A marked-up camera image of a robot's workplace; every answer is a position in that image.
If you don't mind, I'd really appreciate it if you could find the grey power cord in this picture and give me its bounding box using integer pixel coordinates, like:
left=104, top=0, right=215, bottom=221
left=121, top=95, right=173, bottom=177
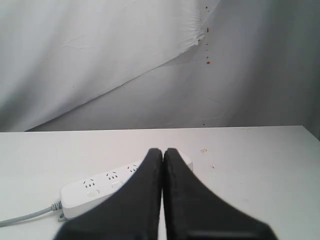
left=0, top=199, right=66, bottom=228

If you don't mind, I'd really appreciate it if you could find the white backdrop cloth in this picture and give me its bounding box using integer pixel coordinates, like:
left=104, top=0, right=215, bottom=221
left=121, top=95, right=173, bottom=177
left=0, top=0, right=320, bottom=137

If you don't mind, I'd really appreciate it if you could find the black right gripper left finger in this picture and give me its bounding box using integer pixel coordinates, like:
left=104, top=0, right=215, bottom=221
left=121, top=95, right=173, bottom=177
left=55, top=148, right=163, bottom=240

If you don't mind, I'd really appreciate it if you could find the white power strip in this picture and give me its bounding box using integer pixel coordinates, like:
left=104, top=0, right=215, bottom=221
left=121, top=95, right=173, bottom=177
left=59, top=154, right=194, bottom=221

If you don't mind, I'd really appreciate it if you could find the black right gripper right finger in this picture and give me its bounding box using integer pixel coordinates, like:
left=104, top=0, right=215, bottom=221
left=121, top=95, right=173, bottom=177
left=163, top=148, right=277, bottom=240

